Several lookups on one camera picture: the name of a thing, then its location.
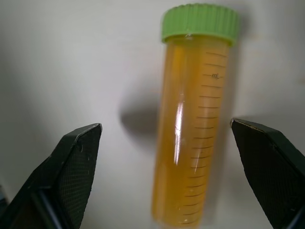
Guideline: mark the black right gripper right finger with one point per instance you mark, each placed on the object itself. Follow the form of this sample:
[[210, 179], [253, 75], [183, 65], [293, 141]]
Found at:
[[269, 167]]

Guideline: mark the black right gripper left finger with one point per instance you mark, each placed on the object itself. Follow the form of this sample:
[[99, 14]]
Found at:
[[59, 176]]

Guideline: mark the yellow test tube green cap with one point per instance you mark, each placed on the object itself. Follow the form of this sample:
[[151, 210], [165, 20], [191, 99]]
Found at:
[[188, 124]]

